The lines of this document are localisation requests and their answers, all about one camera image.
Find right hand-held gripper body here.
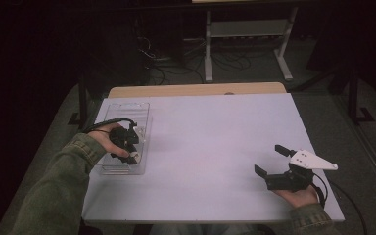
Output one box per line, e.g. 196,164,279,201
265,149,339,192

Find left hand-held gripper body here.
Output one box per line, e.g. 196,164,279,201
109,126,141,155

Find clear plastic tray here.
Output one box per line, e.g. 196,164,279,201
96,102,154,176

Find person's right hand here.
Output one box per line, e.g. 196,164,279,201
273,185,320,209

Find person's left hand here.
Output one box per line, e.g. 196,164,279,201
87,122,131,160

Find white board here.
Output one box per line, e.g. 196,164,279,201
81,92,346,223

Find black metal stand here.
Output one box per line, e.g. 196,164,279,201
347,65,375,125
68,74,90,129

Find wooden table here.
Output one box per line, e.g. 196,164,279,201
107,81,287,99

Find white metal stand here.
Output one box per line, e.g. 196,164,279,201
204,6,299,82

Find left hand-held gripper black cable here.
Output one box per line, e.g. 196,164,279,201
82,117,139,134

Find hand-held gripper black cable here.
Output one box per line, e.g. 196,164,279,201
82,117,139,134
311,172,368,235

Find right hand-held gripper black cable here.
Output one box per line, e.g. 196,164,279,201
311,172,368,235

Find tangle of black floor cables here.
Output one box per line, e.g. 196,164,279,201
136,35,275,86

